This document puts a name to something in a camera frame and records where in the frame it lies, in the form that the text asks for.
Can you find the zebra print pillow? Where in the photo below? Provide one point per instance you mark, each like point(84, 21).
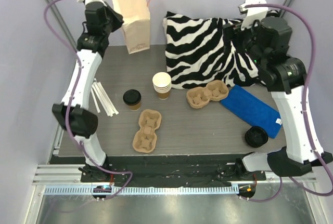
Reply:
point(196, 54)

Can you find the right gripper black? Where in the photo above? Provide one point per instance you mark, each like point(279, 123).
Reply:
point(228, 30)

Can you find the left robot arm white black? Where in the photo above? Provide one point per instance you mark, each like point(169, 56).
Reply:
point(73, 113)

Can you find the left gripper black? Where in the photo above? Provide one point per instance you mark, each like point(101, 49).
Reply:
point(114, 17)

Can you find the kraft paper gift bag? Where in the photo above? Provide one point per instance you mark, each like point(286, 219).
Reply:
point(136, 26)

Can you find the single brown paper cup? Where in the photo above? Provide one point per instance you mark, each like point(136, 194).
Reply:
point(135, 107)

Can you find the black plastic cup lid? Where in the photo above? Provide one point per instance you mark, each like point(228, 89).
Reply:
point(132, 97)

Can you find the stack of black lids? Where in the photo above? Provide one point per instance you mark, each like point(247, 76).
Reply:
point(256, 137)

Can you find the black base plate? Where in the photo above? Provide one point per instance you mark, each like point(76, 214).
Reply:
point(172, 171)

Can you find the stack of paper cups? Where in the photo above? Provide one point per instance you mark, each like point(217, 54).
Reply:
point(162, 84)

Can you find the white wrapped straws bundle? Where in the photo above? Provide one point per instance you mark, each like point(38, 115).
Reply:
point(100, 97)

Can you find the aluminium front rail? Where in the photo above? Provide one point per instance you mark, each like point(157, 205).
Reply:
point(91, 189)

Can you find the blue cloth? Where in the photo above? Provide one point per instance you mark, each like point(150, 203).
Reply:
point(252, 110)

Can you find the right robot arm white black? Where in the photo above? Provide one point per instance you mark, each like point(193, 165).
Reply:
point(284, 77)

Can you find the cardboard cup carrier tray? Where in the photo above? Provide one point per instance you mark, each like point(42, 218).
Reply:
point(199, 97)

